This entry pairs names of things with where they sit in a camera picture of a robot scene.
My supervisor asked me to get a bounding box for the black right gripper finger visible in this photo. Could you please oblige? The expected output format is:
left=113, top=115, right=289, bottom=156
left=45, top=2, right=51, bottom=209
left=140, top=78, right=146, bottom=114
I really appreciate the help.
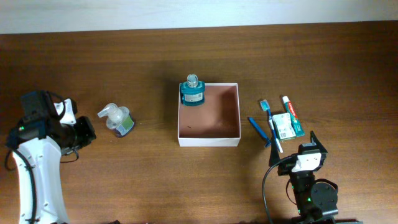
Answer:
left=310, top=131, right=327, bottom=153
left=269, top=140, right=280, bottom=167

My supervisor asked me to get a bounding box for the green Colgate toothpaste tube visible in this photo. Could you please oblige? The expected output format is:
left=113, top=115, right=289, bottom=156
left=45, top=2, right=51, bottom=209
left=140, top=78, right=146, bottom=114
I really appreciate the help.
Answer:
left=282, top=96, right=305, bottom=137

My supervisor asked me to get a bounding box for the green and white soap packet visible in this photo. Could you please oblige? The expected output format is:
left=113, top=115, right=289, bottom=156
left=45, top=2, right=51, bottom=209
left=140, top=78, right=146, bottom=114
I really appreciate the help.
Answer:
left=272, top=113, right=296, bottom=141

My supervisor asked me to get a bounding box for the clear pump soap bottle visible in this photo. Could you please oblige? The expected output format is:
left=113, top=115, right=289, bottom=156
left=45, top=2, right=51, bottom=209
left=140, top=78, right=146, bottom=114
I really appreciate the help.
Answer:
left=97, top=103, right=135, bottom=138

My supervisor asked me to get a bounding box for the blue Listerine mouthwash bottle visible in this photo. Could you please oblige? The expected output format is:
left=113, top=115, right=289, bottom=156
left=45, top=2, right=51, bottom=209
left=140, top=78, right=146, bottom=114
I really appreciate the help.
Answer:
left=180, top=74, right=205, bottom=106

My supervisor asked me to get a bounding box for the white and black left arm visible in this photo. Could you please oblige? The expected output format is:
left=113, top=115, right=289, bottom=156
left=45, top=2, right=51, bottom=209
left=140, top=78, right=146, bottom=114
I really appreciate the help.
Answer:
left=6, top=90, right=96, bottom=223

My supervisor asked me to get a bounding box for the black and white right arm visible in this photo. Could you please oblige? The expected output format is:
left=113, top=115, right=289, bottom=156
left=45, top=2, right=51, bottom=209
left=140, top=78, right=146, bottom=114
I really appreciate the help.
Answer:
left=266, top=131, right=338, bottom=223

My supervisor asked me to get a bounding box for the blue disposable razor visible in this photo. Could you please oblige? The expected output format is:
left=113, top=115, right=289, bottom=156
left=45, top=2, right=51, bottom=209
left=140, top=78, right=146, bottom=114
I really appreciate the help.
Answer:
left=248, top=117, right=271, bottom=147

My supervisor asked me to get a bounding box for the blue and white toothbrush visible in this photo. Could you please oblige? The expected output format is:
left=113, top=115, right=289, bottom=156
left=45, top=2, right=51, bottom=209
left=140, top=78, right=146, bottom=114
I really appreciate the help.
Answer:
left=260, top=100, right=283, bottom=153

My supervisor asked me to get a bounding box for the white cardboard box, pink inside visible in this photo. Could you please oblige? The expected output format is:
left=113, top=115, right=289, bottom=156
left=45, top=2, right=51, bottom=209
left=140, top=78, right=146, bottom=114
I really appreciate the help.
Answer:
left=177, top=83, right=241, bottom=147

